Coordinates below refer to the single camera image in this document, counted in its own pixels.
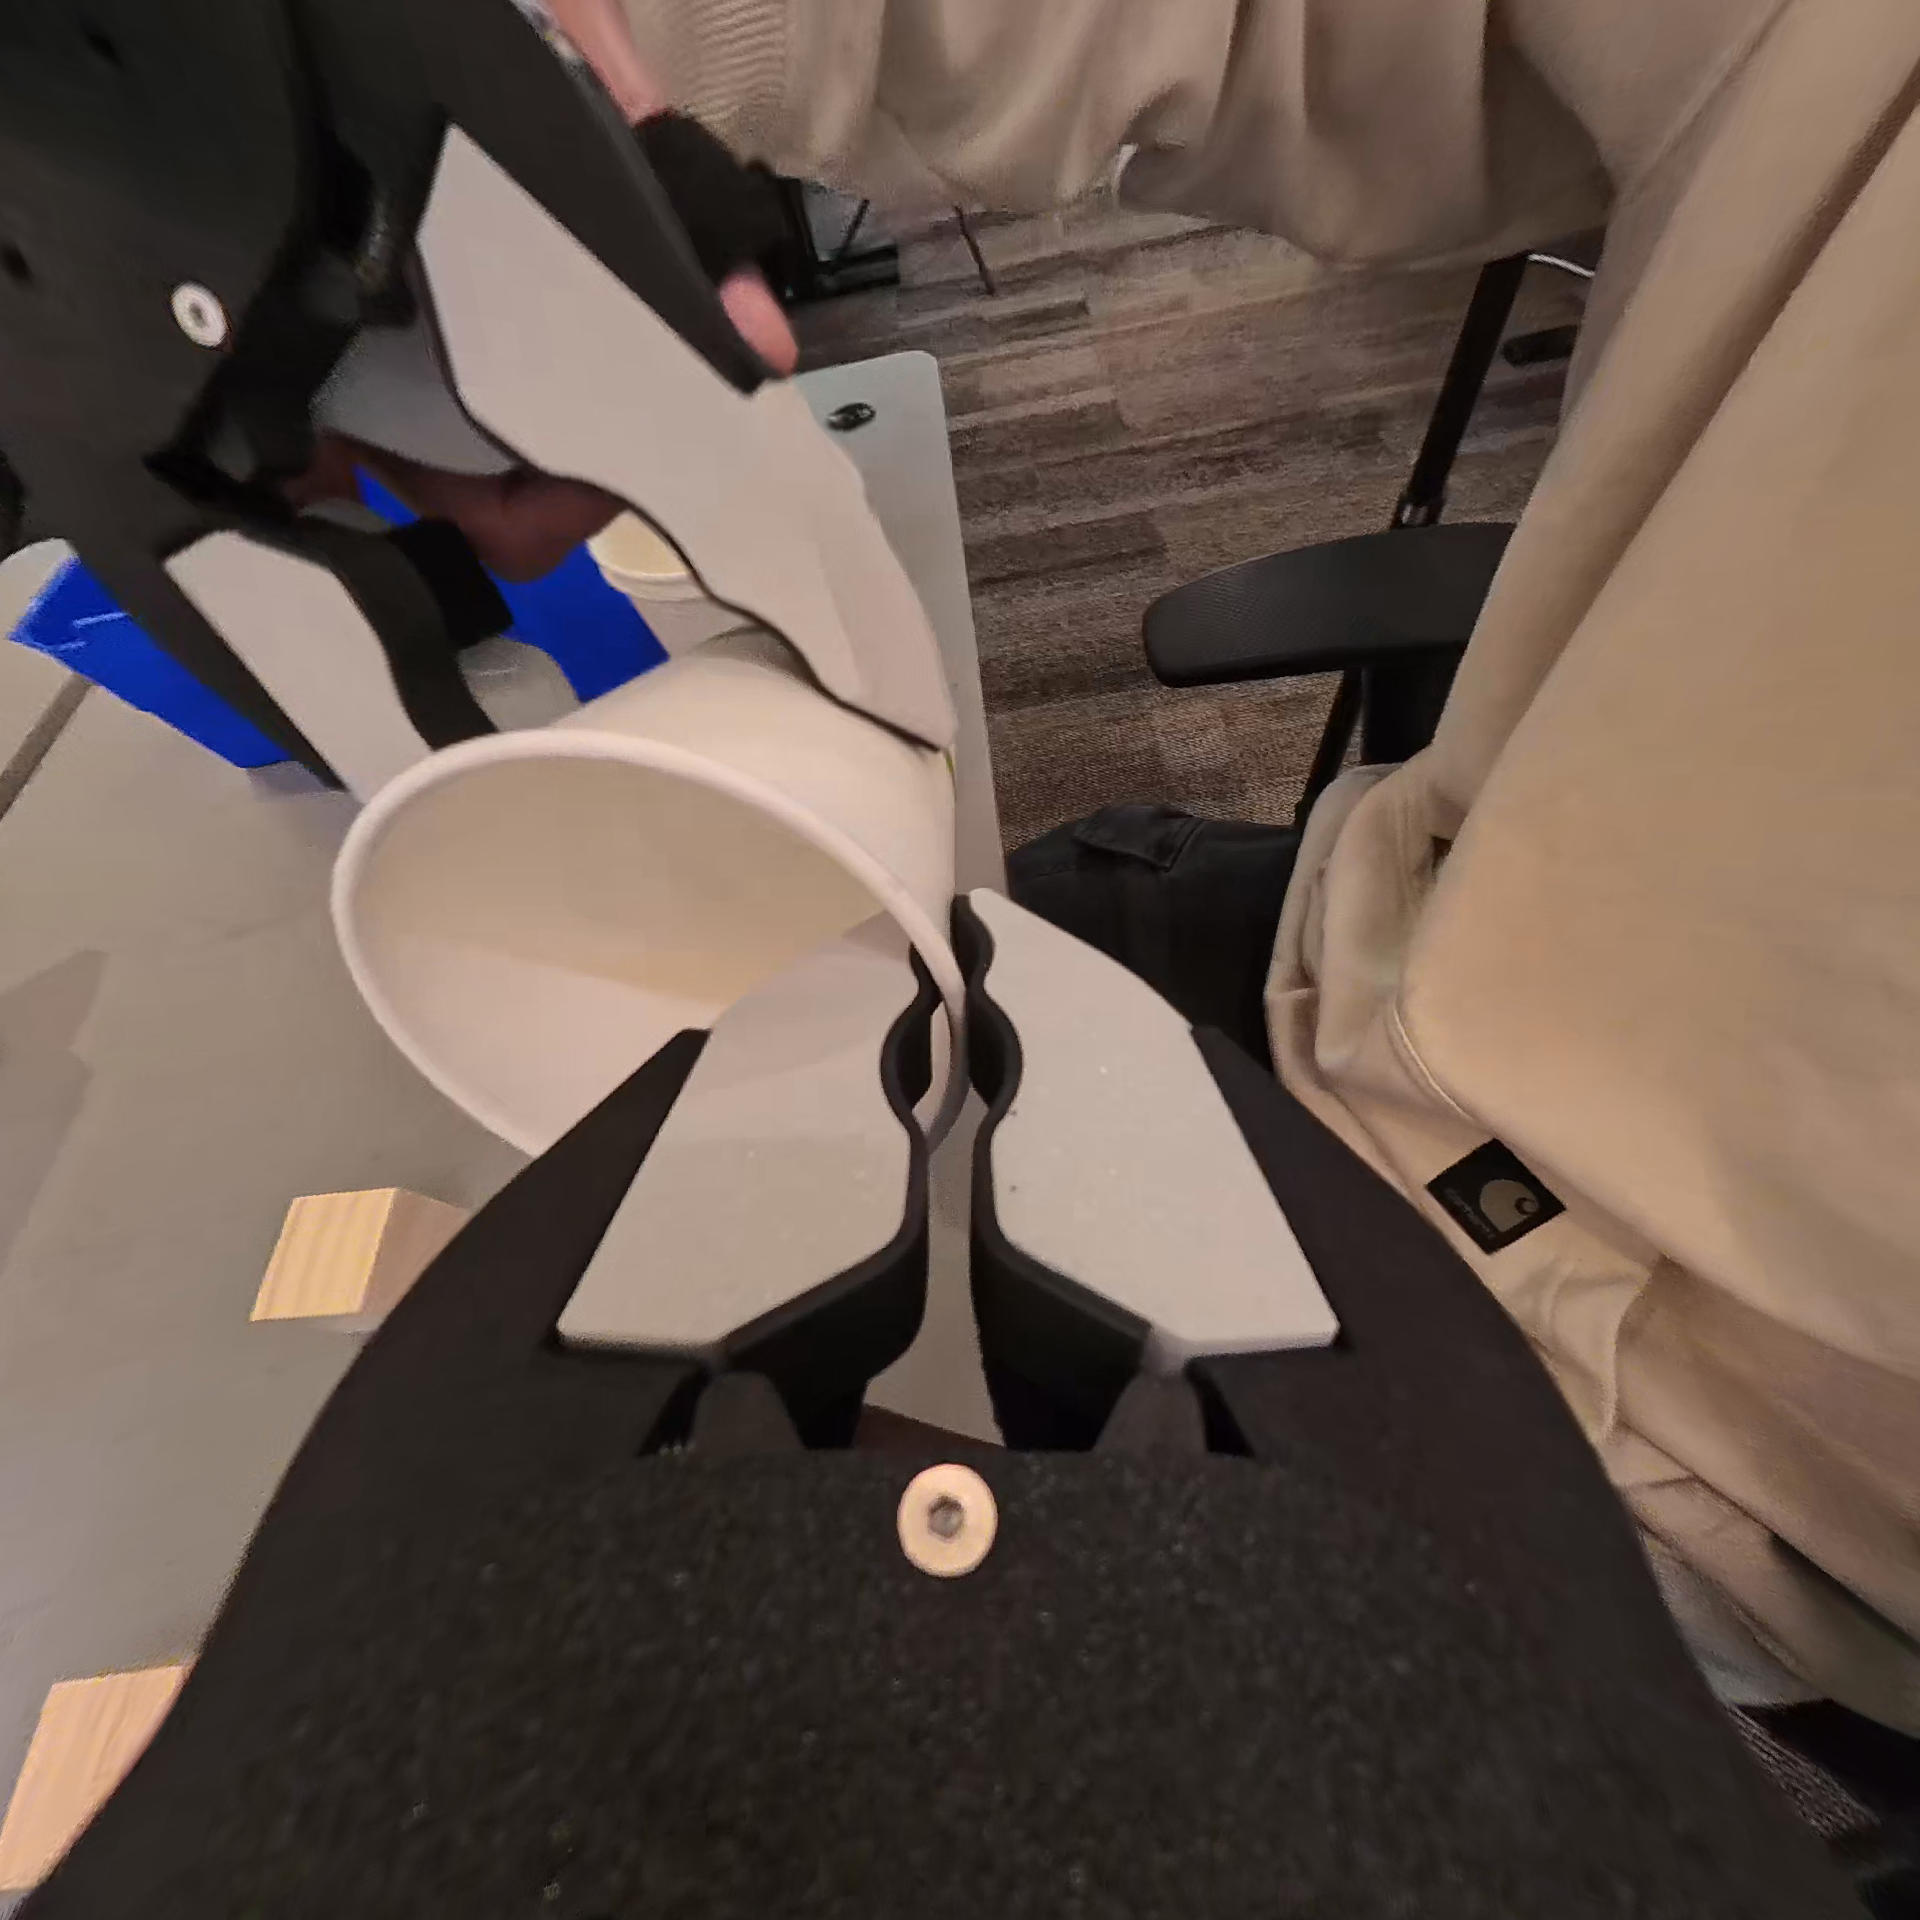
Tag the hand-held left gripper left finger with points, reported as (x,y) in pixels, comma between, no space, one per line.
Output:
(721,1202)

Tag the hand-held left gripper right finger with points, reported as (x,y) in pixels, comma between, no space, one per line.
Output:
(1139,1186)

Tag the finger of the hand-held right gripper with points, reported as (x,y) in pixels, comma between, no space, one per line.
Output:
(285,645)
(645,391)

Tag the blue plastic bin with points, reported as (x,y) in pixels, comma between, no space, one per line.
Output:
(104,645)

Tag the wooden cube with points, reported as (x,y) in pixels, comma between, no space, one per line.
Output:
(345,1252)
(84,1770)

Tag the person's right forearm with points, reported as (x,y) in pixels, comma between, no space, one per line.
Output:
(975,75)

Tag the person's right hand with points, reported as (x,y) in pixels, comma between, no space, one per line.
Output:
(721,202)

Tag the black pants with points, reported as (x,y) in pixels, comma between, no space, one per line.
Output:
(1155,915)

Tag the black office chair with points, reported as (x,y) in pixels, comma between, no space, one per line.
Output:
(1320,599)

